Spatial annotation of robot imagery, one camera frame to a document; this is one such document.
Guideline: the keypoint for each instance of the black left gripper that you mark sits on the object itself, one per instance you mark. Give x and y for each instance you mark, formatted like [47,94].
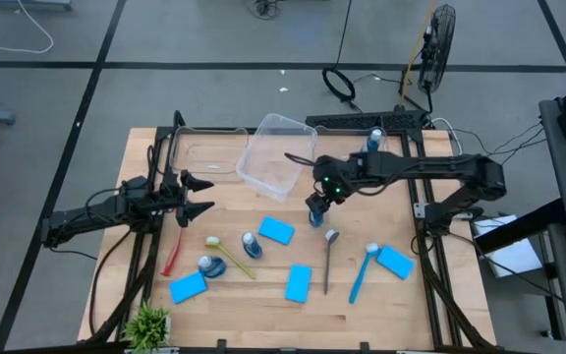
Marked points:
[167,199]

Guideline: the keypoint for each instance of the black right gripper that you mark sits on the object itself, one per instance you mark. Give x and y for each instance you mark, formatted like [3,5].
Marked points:
[334,177]

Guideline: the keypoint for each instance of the blue dish soap bottle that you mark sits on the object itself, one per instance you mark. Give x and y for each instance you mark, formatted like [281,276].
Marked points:
[252,248]
[374,142]
[214,269]
[316,220]

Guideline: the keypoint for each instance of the yellow-green dish brush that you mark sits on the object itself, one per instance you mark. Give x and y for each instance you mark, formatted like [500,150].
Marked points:
[212,242]

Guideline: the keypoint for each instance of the blue cellulose sponge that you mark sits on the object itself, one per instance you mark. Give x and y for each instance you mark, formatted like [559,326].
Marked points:
[276,230]
[187,288]
[395,262]
[298,284]

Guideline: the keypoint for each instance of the red dish brush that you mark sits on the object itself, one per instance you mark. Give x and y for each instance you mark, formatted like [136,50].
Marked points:
[171,255]

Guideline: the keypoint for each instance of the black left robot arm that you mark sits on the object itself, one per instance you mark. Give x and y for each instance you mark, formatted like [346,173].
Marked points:
[91,216]

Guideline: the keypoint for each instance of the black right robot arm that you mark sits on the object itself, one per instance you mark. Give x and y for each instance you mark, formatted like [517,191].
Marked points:
[435,166]

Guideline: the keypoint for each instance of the grey dish brush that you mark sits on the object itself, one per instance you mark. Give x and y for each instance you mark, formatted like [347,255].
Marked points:
[327,265]

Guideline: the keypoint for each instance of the clear square plastic tub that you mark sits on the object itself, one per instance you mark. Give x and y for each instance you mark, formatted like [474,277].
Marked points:
[273,157]

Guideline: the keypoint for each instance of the blue dish brush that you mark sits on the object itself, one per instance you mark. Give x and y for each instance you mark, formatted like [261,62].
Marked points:
[360,277]

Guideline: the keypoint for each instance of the black perforated metal plate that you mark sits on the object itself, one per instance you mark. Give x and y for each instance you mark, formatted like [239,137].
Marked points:
[361,120]

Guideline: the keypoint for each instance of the small green potted plant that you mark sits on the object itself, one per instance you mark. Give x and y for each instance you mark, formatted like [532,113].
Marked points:
[148,327]

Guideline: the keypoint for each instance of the black table clamp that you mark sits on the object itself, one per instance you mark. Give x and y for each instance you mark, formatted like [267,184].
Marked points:
[221,345]
[364,347]

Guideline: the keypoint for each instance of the black cart support beam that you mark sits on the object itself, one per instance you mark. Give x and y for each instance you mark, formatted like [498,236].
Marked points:
[519,226]

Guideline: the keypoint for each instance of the white paper sheet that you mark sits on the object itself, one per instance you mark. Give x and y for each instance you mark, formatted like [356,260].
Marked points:
[514,258]

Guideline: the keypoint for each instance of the black floor fan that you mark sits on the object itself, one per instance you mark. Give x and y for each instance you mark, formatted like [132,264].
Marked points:
[440,44]

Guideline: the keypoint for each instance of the grey furniture base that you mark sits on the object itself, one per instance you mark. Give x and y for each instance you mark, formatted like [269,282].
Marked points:
[30,4]

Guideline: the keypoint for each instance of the black aluminium table frame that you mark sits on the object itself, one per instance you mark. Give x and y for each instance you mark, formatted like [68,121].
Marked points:
[405,142]

